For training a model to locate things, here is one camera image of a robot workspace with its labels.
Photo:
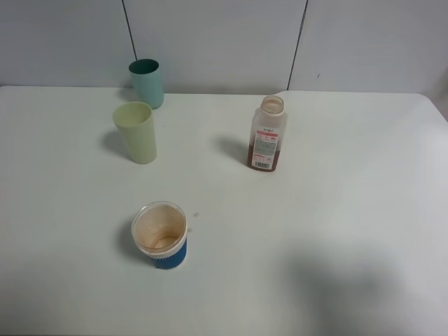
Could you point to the clear plastic drink bottle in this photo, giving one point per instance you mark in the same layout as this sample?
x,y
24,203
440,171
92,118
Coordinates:
x,y
267,134

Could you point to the glass cup with blue sleeve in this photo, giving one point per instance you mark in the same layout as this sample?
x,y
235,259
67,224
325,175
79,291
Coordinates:
x,y
160,232

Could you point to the pale yellow plastic cup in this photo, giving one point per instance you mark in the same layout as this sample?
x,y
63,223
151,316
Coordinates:
x,y
134,121

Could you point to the teal plastic cup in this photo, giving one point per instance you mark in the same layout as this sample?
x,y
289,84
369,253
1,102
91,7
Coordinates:
x,y
147,81

